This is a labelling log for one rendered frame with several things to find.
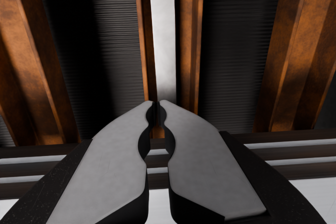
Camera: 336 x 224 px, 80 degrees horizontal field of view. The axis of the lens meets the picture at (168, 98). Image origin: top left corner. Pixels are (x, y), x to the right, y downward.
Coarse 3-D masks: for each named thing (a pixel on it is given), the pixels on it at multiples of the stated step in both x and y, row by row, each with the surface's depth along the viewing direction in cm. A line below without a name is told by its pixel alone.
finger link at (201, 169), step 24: (168, 120) 10; (192, 120) 10; (168, 144) 10; (192, 144) 8; (216, 144) 8; (168, 168) 7; (192, 168) 7; (216, 168) 7; (240, 168) 7; (168, 192) 8; (192, 192) 6; (216, 192) 6; (240, 192) 6; (192, 216) 6; (216, 216) 6; (240, 216) 6
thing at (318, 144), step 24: (48, 144) 21; (72, 144) 21; (264, 144) 21; (288, 144) 21; (312, 144) 21; (0, 168) 19; (24, 168) 19; (48, 168) 19; (288, 168) 19; (312, 168) 19; (0, 192) 18; (24, 192) 18
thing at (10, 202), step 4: (0, 200) 17; (4, 200) 17; (8, 200) 17; (12, 200) 17; (16, 200) 17; (0, 204) 17; (4, 204) 17; (8, 204) 17; (12, 204) 17; (0, 208) 18; (4, 208) 18; (8, 208) 18; (0, 212) 18; (4, 212) 18; (0, 216) 18
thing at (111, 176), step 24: (120, 120) 10; (144, 120) 10; (96, 144) 9; (120, 144) 8; (144, 144) 10; (96, 168) 7; (120, 168) 7; (144, 168) 7; (72, 192) 6; (96, 192) 6; (120, 192) 6; (144, 192) 7; (72, 216) 6; (96, 216) 6; (120, 216) 6; (144, 216) 7
